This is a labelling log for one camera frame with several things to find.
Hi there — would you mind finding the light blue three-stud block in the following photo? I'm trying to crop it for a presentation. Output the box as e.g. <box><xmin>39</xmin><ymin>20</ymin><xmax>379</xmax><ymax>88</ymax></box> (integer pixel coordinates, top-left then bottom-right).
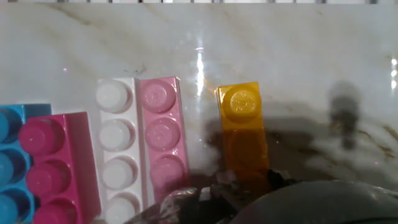
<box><xmin>0</xmin><ymin>103</ymin><xmax>52</xmax><ymax>224</ymax></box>

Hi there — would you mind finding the white four-stud block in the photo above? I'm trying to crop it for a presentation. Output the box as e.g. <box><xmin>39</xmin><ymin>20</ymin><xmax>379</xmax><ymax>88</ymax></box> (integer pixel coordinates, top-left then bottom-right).
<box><xmin>95</xmin><ymin>77</ymin><xmax>147</xmax><ymax>224</ymax></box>

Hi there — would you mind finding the marble pattern board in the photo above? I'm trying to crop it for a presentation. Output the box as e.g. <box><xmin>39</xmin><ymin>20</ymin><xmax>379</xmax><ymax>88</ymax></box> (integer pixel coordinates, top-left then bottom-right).
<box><xmin>0</xmin><ymin>2</ymin><xmax>398</xmax><ymax>224</ymax></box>

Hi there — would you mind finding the magenta three-stud block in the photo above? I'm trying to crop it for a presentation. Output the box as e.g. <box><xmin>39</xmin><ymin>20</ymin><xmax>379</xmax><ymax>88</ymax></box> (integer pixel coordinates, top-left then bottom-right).
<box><xmin>17</xmin><ymin>111</ymin><xmax>102</xmax><ymax>224</ymax></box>

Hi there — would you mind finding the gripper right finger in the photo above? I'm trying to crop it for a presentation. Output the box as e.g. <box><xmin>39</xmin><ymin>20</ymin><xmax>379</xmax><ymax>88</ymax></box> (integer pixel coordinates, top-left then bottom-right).
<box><xmin>266</xmin><ymin>169</ymin><xmax>295</xmax><ymax>189</ymax></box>

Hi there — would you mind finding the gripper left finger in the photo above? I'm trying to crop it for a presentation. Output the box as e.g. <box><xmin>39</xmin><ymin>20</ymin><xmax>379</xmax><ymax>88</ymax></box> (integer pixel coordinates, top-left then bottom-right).
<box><xmin>124</xmin><ymin>183</ymin><xmax>240</xmax><ymax>224</ymax></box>

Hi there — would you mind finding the yellow four-stud block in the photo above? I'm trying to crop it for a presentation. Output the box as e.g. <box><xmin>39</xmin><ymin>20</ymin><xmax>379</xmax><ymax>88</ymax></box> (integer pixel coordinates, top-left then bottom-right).
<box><xmin>216</xmin><ymin>82</ymin><xmax>271</xmax><ymax>197</ymax></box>

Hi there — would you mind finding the light pink four-stud block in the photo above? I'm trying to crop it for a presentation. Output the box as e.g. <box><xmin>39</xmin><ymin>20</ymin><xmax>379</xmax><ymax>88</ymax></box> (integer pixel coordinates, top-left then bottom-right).
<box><xmin>139</xmin><ymin>76</ymin><xmax>191</xmax><ymax>203</ymax></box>

